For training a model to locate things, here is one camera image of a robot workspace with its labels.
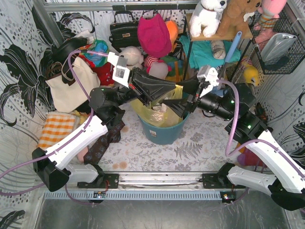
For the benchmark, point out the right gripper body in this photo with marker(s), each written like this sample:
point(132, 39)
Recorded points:
point(192, 102)

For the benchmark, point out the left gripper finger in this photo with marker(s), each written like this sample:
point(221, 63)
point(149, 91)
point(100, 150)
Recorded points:
point(146, 82)
point(156, 91)

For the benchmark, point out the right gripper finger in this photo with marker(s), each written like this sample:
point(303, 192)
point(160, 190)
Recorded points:
point(190, 86)
point(179, 106)

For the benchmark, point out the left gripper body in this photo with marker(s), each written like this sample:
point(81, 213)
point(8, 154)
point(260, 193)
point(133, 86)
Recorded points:
point(137, 89)

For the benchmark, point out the yellow trash bag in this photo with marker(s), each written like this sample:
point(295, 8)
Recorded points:
point(156, 113)

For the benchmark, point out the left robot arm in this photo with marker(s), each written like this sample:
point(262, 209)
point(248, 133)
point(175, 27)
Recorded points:
point(51, 164)

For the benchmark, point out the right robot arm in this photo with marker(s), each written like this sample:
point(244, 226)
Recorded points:
point(286, 183)

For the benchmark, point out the crumpled paper trash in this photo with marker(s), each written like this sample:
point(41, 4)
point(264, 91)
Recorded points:
point(160, 108)

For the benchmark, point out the teal trash bin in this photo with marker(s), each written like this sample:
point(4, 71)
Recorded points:
point(163, 135)

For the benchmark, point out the magenta fabric bag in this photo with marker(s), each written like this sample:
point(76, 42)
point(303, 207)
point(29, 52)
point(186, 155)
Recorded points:
point(154, 37)

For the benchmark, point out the cream canvas tote bag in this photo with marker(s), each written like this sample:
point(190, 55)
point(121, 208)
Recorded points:
point(67, 97)

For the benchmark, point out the pink plush pig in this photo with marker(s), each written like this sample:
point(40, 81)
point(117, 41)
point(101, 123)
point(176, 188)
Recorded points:
point(156, 67)

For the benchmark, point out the rainbow striped cloth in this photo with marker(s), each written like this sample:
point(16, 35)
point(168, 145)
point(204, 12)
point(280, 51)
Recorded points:
point(176, 66)

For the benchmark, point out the white plush lamb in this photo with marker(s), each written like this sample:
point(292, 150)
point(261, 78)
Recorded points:
point(134, 57)

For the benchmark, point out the blue flat mop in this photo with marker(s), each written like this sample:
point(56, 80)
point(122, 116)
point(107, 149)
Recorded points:
point(228, 57)

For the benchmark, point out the teal folded towel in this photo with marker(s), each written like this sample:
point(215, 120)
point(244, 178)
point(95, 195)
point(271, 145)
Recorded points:
point(201, 53)

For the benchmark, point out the red garment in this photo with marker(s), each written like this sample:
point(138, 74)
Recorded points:
point(104, 74)

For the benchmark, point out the black leather handbag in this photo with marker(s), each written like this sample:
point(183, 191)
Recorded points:
point(124, 34)

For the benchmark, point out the yellow plush duck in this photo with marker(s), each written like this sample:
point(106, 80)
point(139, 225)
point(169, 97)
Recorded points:
point(250, 73)

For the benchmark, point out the orange plush toy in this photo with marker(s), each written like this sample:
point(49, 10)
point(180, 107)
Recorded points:
point(173, 32)

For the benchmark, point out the white plush dog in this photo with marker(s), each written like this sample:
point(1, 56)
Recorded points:
point(206, 17)

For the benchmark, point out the wooden metal shelf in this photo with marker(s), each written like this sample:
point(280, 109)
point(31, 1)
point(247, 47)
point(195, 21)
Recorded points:
point(231, 35)

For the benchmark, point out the brown teddy bear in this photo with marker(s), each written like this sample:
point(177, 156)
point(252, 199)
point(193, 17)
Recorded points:
point(236, 15)

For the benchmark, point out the black hat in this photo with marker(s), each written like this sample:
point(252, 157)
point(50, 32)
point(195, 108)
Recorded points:
point(61, 53)

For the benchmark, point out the brown floral necktie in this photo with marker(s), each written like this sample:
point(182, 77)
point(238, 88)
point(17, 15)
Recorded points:
point(96, 152)

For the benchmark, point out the pink fuzzy case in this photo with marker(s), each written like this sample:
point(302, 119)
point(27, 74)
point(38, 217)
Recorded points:
point(81, 154)

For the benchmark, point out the orange checkered cloth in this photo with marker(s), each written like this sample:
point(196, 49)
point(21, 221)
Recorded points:
point(57, 126)

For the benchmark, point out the silver foil pouch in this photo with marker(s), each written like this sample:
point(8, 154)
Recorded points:
point(277, 46)

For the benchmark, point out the pink plush toy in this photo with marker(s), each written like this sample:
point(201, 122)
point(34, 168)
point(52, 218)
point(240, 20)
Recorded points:
point(270, 10)

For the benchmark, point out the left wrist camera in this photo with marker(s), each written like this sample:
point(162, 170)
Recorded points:
point(120, 72)

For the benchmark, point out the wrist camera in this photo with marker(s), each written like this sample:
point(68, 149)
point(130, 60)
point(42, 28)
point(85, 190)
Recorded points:
point(120, 72)
point(207, 77)

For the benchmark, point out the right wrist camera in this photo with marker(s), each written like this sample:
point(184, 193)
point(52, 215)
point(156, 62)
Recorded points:
point(207, 77)

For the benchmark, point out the black wire basket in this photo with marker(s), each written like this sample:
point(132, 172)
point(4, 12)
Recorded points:
point(295, 55)

